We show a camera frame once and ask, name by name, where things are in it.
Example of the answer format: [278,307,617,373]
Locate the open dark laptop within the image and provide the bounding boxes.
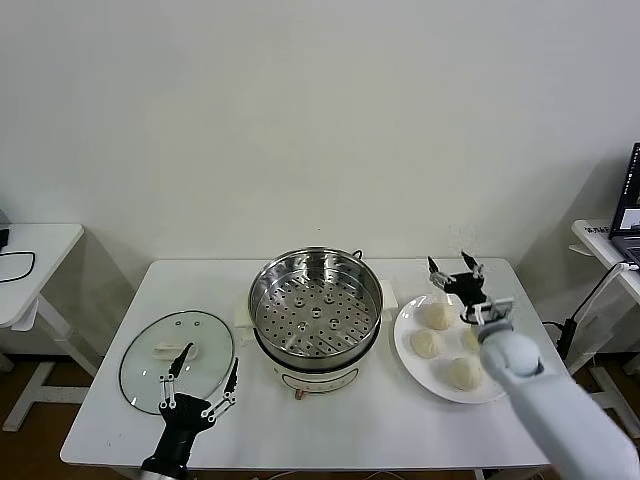
[608,142,640,266]

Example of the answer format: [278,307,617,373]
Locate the white round plate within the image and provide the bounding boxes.
[393,292,521,405]

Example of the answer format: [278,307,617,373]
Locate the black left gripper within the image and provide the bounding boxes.
[141,342,241,472]

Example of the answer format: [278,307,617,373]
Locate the thin black looped cable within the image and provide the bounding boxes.
[0,249,37,284]

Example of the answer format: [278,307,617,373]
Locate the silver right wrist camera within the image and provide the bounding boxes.
[459,297,516,327]

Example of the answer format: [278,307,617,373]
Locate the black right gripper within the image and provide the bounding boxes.
[427,250,490,309]

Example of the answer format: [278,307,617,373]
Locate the round glass pot lid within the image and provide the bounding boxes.
[118,309,236,415]

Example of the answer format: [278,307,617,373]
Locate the white laptop cable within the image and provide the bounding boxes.
[582,262,640,314]

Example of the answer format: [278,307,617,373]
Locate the white side desk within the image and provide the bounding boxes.
[0,222,101,432]
[571,218,640,426]

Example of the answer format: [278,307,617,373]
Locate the black power strip with cable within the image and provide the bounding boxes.
[542,263,624,362]

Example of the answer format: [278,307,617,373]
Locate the white steamed baozi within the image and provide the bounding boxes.
[446,356,485,392]
[459,327,484,354]
[409,328,444,359]
[422,301,459,332]

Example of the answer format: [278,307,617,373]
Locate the stainless steel steamer basket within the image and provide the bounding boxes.
[248,248,385,362]

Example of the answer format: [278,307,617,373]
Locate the white electric cooker base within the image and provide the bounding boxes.
[233,244,399,402]

